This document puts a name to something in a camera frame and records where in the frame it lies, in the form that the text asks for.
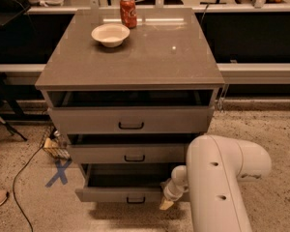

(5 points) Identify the grey top drawer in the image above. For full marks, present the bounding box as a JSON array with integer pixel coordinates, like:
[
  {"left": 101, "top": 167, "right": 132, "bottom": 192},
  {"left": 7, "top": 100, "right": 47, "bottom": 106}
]
[{"left": 48, "top": 107, "right": 214, "bottom": 134}]

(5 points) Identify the blue tape cross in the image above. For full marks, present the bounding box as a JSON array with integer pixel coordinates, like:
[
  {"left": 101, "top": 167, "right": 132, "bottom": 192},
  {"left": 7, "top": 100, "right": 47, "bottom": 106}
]
[{"left": 45, "top": 159, "right": 72, "bottom": 188}]

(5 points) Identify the grey drawer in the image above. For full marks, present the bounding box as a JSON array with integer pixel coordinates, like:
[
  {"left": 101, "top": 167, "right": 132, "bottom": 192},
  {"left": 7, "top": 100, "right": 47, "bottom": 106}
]
[
  {"left": 68, "top": 143, "right": 189, "bottom": 163},
  {"left": 48, "top": 107, "right": 214, "bottom": 134},
  {"left": 75, "top": 162, "right": 179, "bottom": 204}
]

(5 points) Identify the wire basket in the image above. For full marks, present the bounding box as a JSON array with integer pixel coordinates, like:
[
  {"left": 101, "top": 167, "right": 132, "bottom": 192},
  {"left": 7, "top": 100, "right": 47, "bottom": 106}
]
[{"left": 40, "top": 126, "right": 71, "bottom": 160}]

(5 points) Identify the grey bottom drawer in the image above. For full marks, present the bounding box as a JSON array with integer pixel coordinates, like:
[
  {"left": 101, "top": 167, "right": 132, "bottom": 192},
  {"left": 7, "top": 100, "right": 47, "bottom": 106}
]
[{"left": 75, "top": 162, "right": 179, "bottom": 204}]

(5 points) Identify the white bowl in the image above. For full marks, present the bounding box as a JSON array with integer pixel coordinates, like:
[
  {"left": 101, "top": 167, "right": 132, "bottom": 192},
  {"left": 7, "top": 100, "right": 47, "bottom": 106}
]
[{"left": 91, "top": 23, "right": 130, "bottom": 47}]

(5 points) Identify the orange soda can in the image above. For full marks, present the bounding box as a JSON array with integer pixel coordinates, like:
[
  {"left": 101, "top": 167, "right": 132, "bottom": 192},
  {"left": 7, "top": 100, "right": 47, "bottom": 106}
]
[{"left": 120, "top": 0, "right": 137, "bottom": 28}]

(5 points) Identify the grey middle drawer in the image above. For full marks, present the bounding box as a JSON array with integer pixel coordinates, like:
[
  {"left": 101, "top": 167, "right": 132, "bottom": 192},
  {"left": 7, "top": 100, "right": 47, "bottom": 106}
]
[{"left": 68, "top": 143, "right": 189, "bottom": 163}]

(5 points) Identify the black floor cable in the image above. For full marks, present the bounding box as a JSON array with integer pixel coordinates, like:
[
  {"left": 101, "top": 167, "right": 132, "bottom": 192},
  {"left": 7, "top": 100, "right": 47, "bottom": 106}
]
[{"left": 12, "top": 147, "right": 44, "bottom": 232}]

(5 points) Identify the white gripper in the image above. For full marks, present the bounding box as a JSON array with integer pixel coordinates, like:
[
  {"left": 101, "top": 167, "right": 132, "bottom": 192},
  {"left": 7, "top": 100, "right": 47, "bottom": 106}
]
[{"left": 159, "top": 178, "right": 188, "bottom": 211}]

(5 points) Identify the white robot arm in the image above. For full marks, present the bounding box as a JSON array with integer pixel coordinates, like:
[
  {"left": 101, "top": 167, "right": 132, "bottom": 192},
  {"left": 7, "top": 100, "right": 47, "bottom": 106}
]
[{"left": 159, "top": 135, "right": 272, "bottom": 232}]

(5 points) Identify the grey drawer cabinet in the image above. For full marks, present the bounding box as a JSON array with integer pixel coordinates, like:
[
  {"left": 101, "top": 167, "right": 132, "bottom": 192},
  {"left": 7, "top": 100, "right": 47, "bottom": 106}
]
[{"left": 35, "top": 7, "right": 225, "bottom": 182}]

